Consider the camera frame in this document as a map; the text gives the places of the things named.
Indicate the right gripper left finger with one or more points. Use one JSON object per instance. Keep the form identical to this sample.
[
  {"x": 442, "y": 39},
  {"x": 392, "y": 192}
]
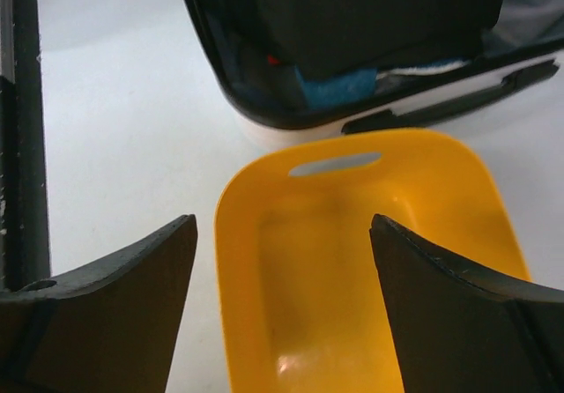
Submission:
[{"x": 108, "y": 326}]

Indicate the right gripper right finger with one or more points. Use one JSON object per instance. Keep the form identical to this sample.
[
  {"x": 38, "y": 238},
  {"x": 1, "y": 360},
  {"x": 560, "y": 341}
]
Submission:
[{"x": 459, "y": 326}]

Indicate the space print kids suitcase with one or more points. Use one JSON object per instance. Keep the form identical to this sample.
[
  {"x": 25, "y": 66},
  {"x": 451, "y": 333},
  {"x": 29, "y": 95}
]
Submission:
[{"x": 519, "y": 51}]

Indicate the yellow plastic basket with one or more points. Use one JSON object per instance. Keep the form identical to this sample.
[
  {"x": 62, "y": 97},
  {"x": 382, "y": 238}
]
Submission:
[{"x": 301, "y": 305}]

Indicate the blue cloth item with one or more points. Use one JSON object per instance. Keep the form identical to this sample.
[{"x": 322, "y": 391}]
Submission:
[{"x": 340, "y": 90}]

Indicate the red item in suitcase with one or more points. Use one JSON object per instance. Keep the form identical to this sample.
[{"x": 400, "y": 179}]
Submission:
[{"x": 272, "y": 60}]

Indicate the black folded garment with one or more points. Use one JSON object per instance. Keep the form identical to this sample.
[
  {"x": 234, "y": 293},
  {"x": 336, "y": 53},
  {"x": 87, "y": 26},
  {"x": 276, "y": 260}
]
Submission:
[{"x": 326, "y": 37}]

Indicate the aluminium frame rail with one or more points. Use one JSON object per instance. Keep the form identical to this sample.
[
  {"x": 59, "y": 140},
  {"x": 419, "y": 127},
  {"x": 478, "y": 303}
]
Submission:
[{"x": 25, "y": 254}]

